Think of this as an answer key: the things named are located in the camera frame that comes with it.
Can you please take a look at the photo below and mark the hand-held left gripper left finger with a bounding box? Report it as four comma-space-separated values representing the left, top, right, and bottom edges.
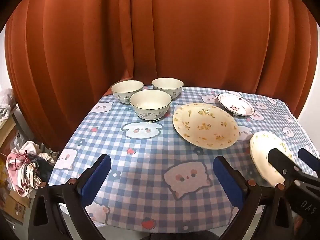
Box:
29, 154, 112, 240

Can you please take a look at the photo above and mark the wooden shelf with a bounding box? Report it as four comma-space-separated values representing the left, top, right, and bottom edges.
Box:
0, 116, 19, 150

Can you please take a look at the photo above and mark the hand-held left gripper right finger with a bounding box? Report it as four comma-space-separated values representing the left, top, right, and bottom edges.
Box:
212, 155, 295, 240

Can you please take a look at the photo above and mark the cardboard box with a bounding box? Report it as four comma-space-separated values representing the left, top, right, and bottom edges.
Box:
4, 190, 28, 223

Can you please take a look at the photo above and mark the large yellow floral plate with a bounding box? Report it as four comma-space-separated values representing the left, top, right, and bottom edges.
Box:
173, 103, 239, 150

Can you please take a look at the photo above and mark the small yellow floral plate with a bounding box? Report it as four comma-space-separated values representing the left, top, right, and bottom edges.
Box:
249, 131, 294, 185

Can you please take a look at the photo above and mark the orange curtain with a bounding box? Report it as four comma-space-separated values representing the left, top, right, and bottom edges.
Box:
4, 0, 318, 150

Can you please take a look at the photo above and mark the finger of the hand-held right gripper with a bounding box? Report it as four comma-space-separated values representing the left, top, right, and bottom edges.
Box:
298, 148, 320, 177
267, 148, 304, 180

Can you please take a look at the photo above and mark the white slipper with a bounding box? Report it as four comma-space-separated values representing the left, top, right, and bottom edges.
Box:
37, 151, 55, 165

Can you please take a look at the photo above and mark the blue checkered bear tablecloth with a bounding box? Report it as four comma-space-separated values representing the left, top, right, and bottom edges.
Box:
47, 86, 320, 233

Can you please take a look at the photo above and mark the white floral ceramic bowl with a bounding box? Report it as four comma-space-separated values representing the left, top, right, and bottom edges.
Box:
111, 80, 144, 105
129, 90, 172, 120
152, 78, 184, 100

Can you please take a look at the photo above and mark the pile of clothes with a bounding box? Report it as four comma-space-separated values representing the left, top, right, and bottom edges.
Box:
6, 141, 54, 197

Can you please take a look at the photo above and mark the scalloped red rim plate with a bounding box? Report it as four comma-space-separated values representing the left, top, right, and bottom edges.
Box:
217, 93, 255, 117

